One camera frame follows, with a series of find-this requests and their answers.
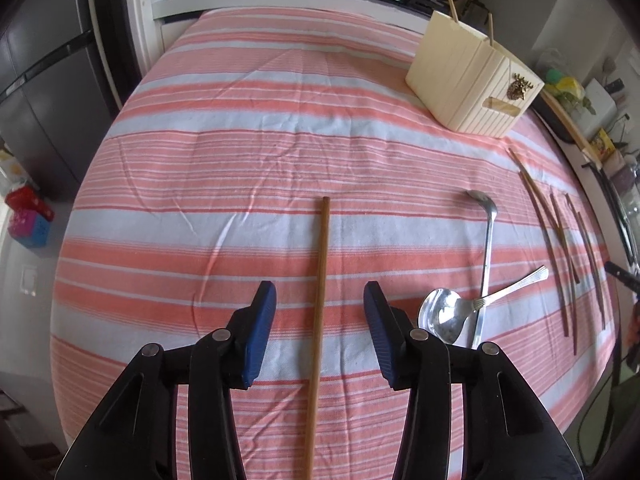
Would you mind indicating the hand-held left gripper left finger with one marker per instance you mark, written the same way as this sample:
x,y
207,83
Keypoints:
x,y
257,330

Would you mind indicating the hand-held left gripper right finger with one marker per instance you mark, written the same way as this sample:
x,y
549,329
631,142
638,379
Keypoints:
x,y
377,330

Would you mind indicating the large steel spoon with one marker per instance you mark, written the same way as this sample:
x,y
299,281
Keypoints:
x,y
445,315

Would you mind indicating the wooden chopstick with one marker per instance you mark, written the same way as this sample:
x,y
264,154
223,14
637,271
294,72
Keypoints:
x,y
565,280
573,240
532,185
490,27
451,2
320,285
547,255

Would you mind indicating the small steel ladle spoon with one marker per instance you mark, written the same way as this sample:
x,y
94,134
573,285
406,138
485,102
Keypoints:
x,y
488,250

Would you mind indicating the cream ribbed utensil holder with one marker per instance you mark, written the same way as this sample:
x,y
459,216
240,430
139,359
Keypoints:
x,y
465,75

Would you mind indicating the orange white striped tablecloth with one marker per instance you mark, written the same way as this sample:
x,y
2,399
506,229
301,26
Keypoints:
x,y
250,160

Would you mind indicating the pink and blue toy box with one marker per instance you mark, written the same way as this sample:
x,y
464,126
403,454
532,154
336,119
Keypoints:
x,y
27,215

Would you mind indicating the green and yellow bag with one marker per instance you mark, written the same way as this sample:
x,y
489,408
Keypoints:
x,y
565,87

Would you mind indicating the grey refrigerator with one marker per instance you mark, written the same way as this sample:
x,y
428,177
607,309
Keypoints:
x,y
40,85

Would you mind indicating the white wall socket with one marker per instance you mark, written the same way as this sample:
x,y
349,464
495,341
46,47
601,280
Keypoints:
x,y
28,280

